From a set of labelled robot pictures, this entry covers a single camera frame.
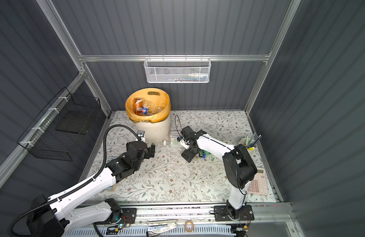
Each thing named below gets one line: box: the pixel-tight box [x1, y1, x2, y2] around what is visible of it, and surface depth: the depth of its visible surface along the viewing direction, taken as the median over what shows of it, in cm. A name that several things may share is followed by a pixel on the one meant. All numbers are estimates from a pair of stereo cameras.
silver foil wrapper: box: [146, 222, 178, 237], surface depth 70 cm
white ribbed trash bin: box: [134, 111, 172, 143], surface depth 91 cm
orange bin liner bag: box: [124, 87, 172, 124], surface depth 95 cm
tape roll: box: [184, 220, 194, 233], surface depth 72 cm
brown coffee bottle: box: [133, 97, 144, 116], surface depth 93 cm
